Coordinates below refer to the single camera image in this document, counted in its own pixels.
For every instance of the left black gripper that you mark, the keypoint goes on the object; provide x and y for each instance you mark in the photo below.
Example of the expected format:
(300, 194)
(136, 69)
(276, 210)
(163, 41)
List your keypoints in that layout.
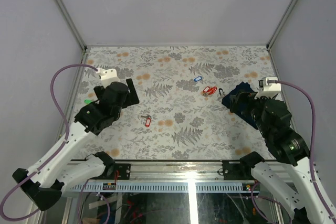
(133, 98)

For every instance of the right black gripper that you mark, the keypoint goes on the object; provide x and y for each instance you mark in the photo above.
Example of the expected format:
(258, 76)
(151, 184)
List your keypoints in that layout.
(247, 97)

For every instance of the grey slotted cable duct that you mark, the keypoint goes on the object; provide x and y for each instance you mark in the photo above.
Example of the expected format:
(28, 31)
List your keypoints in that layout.
(176, 187)

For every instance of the dark blue cloth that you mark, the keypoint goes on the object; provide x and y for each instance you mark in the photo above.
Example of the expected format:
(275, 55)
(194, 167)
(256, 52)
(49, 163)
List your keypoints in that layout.
(226, 102)

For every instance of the aluminium front rail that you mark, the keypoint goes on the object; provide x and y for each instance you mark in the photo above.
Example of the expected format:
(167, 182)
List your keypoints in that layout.
(169, 171)

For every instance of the red key tag with key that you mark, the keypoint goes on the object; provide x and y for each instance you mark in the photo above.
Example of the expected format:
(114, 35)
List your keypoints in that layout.
(147, 120)

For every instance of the blue key tag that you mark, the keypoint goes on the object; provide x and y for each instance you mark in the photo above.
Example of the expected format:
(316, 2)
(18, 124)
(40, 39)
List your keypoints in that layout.
(199, 78)

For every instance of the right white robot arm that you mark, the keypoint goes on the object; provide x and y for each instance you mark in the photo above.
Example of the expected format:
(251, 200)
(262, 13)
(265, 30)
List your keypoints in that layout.
(305, 204)

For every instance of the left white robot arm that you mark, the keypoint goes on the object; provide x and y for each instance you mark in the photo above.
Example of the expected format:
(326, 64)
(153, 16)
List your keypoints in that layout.
(45, 182)

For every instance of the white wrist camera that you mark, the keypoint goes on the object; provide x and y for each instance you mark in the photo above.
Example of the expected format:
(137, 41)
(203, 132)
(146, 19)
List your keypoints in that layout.
(268, 87)
(108, 75)

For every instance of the red key tags bunch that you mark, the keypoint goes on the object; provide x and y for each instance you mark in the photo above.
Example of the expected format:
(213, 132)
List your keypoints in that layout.
(209, 91)

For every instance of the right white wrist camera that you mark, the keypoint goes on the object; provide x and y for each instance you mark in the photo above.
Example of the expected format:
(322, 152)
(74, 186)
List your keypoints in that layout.
(268, 87)

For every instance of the green key tag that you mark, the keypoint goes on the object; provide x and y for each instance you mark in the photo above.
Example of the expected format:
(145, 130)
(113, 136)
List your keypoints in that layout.
(87, 101)

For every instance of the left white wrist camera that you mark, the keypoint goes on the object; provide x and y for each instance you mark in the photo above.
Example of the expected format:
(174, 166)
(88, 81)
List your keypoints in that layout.
(108, 75)

